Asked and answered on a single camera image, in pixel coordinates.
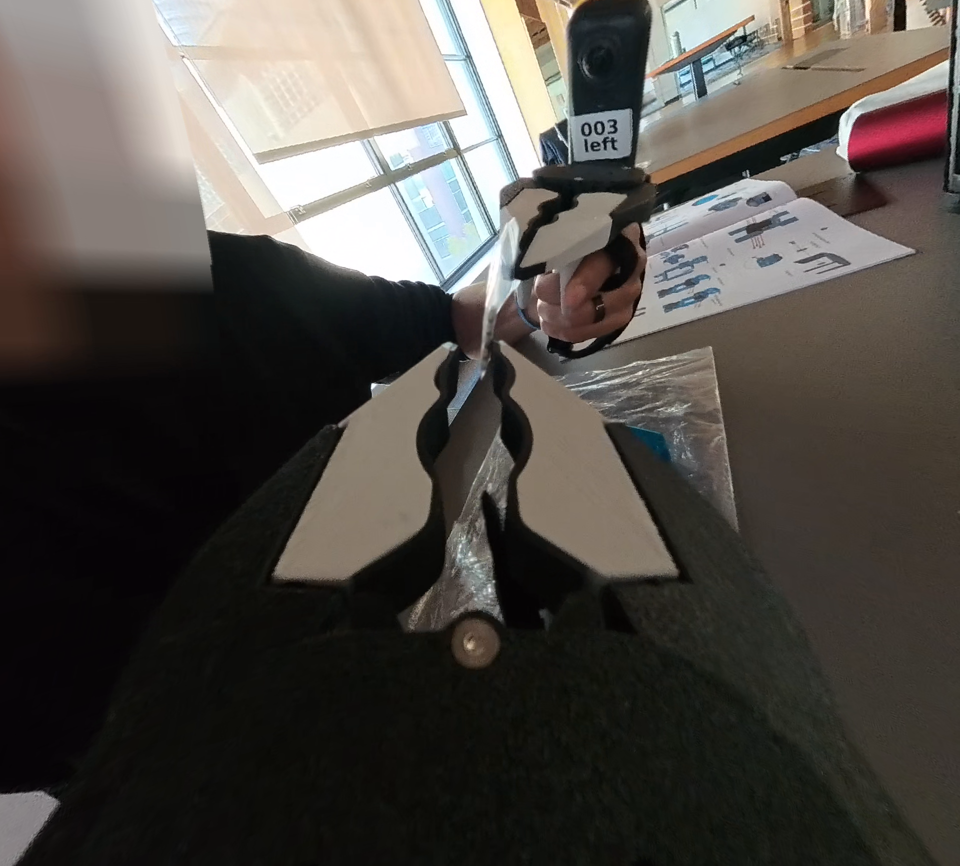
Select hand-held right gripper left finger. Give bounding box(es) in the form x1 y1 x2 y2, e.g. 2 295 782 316
271 343 462 588

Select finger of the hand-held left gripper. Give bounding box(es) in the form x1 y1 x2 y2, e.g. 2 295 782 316
498 185 560 282
516 193 630 282

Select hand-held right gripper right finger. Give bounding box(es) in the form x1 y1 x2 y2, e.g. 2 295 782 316
491 343 682 586

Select small clear screw bag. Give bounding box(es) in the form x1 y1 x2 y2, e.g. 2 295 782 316
476 217 522 381

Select blue metal bracket large holes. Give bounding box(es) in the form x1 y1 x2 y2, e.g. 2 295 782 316
628 423 674 464

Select large clear plastic bag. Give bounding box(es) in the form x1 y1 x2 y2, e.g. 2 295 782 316
408 347 740 635

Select person's left forearm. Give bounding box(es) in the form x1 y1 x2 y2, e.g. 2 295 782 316
206 228 460 387

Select long wooden desk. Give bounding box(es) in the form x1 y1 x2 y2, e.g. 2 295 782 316
633 24 954 188

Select dark grey desk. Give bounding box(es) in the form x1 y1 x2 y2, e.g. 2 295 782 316
450 161 960 866

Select person's left hand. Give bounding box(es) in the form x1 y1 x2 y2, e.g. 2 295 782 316
452 239 648 359

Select small wooden background table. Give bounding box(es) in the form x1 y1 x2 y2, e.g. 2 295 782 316
646 14 757 104

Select tall side window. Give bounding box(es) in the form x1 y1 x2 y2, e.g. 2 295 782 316
180 0 519 282

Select open instruction manual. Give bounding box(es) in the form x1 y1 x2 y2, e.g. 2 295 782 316
609 178 918 346

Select person's black sweater torso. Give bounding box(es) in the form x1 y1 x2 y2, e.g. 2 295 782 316
0 281 421 792

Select beige window roller blind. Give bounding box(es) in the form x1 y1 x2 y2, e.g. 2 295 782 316
123 0 470 166

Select red metal cylinder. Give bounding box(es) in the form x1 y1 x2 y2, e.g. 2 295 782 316
836 67 952 171

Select black patterned cylinder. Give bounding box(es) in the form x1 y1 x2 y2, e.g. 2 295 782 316
943 0 960 196

